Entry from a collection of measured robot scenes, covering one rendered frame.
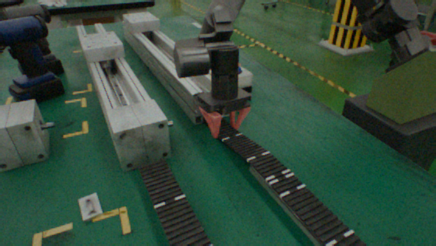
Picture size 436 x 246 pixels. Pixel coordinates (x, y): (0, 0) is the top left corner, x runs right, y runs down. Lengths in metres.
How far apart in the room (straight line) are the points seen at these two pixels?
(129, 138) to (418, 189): 0.54
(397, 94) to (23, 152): 0.84
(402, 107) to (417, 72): 0.09
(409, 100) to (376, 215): 0.34
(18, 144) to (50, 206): 0.15
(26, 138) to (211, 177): 0.37
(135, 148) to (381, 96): 0.62
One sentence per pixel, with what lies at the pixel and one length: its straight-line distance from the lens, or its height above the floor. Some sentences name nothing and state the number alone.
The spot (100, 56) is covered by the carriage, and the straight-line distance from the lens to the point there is 0.90.
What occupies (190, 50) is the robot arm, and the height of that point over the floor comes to 0.99.
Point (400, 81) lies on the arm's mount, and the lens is 0.80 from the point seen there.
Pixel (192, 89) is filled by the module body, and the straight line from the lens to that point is 0.67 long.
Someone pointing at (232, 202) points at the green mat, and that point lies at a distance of 0.50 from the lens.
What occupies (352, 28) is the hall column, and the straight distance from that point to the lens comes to 3.81.
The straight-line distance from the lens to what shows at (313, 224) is 0.45.
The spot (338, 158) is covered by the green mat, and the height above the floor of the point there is 0.78.
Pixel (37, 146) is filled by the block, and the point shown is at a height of 0.82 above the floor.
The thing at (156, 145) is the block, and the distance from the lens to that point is 0.56.
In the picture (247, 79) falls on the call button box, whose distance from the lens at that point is 0.81.
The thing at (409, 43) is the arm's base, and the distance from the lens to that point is 0.83.
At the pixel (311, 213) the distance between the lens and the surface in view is 0.46.
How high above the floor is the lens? 1.16
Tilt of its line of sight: 33 degrees down
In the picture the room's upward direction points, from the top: straight up
